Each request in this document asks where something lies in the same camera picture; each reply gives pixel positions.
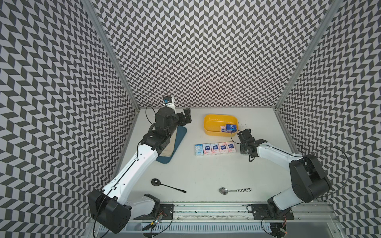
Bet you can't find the dark blue Tempo tissue pack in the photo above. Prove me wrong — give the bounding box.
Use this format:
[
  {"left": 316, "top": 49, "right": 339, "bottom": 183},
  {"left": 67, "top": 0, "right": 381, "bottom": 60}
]
[{"left": 225, "top": 124, "right": 237, "bottom": 133}]

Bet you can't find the light blue cartoon tissue pack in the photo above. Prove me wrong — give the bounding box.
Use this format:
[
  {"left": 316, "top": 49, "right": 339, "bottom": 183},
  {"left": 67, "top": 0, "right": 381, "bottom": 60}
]
[{"left": 194, "top": 144, "right": 204, "bottom": 156}]

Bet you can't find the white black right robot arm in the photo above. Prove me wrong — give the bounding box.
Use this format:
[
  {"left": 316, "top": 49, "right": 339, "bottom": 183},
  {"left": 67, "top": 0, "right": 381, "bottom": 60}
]
[{"left": 237, "top": 129, "right": 332, "bottom": 218}]

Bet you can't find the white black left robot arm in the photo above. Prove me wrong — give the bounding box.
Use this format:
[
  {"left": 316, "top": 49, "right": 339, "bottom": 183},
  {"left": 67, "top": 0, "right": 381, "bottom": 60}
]
[{"left": 88, "top": 107, "right": 191, "bottom": 234}]

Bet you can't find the yellow plastic storage box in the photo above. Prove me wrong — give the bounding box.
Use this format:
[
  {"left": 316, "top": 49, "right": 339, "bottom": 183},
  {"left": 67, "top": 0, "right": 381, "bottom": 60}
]
[{"left": 203, "top": 114, "right": 239, "bottom": 137}]

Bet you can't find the teal plastic tray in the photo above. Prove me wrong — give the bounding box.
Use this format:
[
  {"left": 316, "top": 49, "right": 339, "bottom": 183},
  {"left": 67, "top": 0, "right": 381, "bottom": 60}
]
[{"left": 156, "top": 127, "right": 187, "bottom": 164}]

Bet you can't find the beige linen cloth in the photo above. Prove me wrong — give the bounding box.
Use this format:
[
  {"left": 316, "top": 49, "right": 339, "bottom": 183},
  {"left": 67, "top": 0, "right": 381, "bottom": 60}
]
[{"left": 160, "top": 139, "right": 175, "bottom": 157}]

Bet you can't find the black plastic spoon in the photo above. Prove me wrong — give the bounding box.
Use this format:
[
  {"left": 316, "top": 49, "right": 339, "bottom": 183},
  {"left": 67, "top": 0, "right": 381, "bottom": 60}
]
[{"left": 151, "top": 178, "right": 187, "bottom": 193}]

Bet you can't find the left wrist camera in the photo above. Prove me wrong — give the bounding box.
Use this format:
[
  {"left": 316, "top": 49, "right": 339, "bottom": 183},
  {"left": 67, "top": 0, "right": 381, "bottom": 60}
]
[{"left": 163, "top": 95, "right": 176, "bottom": 112}]

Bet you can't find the metal spoon patterned handle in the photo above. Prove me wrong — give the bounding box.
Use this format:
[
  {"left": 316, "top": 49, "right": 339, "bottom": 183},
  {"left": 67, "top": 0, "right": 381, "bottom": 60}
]
[{"left": 219, "top": 187, "right": 252, "bottom": 195}]

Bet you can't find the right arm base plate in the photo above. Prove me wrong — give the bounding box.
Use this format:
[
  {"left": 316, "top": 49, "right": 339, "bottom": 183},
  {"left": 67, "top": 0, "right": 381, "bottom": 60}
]
[{"left": 249, "top": 203, "right": 295, "bottom": 221}]

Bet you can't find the aluminium front rail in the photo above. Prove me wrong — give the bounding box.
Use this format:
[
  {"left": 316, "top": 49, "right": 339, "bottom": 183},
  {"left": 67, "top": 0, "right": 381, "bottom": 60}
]
[{"left": 160, "top": 202, "right": 339, "bottom": 223}]

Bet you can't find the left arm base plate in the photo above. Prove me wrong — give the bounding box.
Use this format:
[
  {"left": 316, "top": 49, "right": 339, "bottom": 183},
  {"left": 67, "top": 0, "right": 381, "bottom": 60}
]
[{"left": 134, "top": 203, "right": 175, "bottom": 221}]

